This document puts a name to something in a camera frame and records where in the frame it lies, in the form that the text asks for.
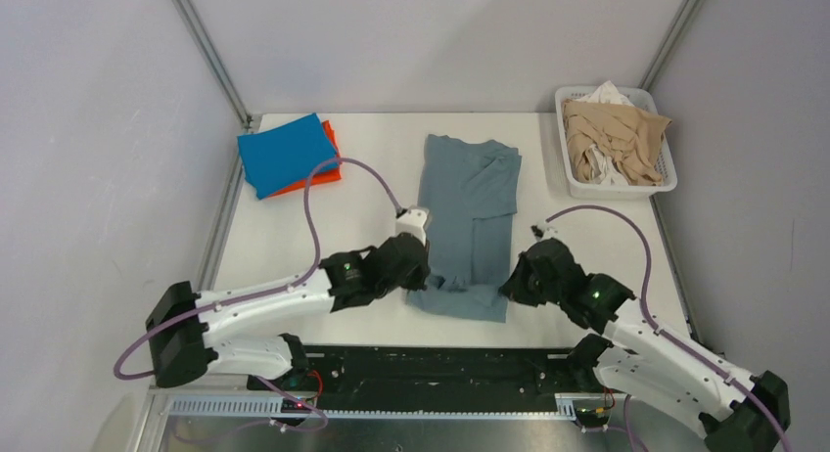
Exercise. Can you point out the left controller board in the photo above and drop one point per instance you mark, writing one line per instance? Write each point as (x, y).
(297, 407)

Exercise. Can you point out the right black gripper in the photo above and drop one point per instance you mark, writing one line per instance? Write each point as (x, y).
(515, 285)

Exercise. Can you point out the beige t shirt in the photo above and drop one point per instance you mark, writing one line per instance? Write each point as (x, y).
(631, 138)

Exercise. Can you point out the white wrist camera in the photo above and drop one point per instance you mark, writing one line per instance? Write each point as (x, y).
(543, 231)
(414, 220)

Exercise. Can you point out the folded blue t shirt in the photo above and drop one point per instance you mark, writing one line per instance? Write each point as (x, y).
(278, 157)

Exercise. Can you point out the aluminium frame rail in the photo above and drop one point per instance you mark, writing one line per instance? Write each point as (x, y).
(258, 401)

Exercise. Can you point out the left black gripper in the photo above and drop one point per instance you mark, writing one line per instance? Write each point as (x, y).
(417, 281)

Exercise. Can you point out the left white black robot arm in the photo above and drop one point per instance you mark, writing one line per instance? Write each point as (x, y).
(197, 334)

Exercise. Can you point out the controller board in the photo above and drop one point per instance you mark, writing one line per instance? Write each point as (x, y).
(593, 419)
(297, 407)

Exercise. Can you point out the folded orange t shirt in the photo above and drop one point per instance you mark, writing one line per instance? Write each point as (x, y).
(330, 175)

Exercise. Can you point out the grey-blue t shirt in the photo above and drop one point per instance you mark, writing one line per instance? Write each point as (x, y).
(470, 191)

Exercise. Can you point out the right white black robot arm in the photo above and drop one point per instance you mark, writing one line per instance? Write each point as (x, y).
(730, 408)

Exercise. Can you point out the white t shirt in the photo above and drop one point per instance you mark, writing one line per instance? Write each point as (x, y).
(603, 171)

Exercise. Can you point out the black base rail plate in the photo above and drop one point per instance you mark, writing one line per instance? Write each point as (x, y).
(463, 381)

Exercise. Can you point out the white plastic laundry basket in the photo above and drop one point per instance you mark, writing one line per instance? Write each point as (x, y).
(591, 191)

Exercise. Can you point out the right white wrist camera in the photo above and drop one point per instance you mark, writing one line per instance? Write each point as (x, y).
(543, 231)

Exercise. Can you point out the right controller board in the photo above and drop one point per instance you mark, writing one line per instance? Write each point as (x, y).
(593, 419)

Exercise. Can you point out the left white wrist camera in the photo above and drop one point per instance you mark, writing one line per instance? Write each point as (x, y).
(414, 220)

